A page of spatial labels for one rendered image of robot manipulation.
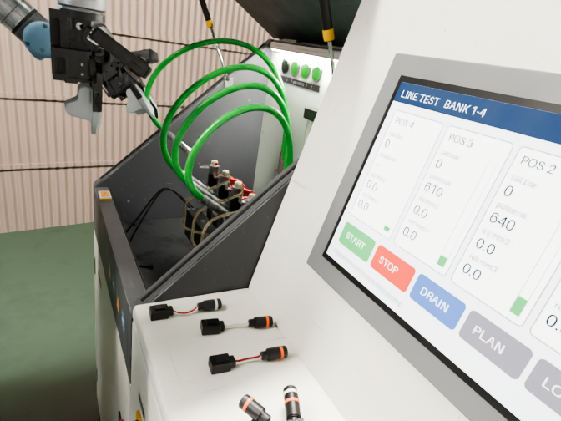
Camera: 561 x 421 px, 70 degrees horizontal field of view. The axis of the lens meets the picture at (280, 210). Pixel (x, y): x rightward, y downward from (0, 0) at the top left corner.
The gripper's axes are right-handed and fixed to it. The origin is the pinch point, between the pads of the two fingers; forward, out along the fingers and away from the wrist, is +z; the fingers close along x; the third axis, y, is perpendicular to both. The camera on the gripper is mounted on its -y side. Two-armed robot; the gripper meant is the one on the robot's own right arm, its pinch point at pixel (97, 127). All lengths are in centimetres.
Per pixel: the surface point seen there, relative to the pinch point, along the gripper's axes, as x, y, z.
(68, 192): -218, -2, 98
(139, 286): 14.0, -6.0, 28.2
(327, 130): 28.5, -33.1, -7.9
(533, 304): 69, -31, -1
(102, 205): -27.7, -3.6, 28.2
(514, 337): 69, -30, 3
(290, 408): 55, -16, 22
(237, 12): -238, -123, -40
